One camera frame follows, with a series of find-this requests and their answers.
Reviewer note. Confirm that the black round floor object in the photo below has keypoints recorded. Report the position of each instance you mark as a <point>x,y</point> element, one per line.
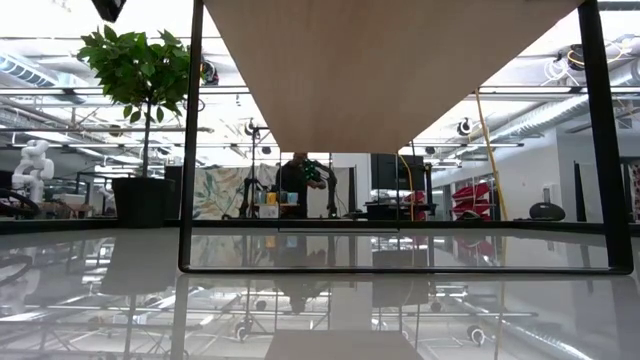
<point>547,212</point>

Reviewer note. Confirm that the yellow cup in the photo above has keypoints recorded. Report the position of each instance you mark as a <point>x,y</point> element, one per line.
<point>271,198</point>

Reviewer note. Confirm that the green potted plant black pot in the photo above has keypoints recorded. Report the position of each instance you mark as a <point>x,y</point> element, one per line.
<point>140,200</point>

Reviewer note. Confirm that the wooden shelf riser black frame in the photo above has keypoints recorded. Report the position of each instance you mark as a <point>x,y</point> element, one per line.
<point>375,75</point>

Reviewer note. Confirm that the black monitor screen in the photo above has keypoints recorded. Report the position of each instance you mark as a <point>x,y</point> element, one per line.
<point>385,170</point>

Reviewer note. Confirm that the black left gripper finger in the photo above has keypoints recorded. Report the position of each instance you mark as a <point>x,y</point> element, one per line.
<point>110,9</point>

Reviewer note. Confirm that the blue cup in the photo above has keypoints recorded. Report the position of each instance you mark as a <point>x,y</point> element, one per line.
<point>293,198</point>

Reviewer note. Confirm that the person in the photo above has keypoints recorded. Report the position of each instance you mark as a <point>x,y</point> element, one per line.
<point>295,190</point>

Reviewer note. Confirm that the black aluminium table frame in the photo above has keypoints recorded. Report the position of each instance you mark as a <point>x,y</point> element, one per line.
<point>75,226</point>

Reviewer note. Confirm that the red stacked bins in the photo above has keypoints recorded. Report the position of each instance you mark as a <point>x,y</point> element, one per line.
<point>472,192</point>

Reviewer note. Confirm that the black hanging camera device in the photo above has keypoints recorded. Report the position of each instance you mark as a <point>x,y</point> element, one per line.
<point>210,72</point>

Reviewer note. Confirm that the white humanoid robot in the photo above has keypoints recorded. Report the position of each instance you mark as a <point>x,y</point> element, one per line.
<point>35,165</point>

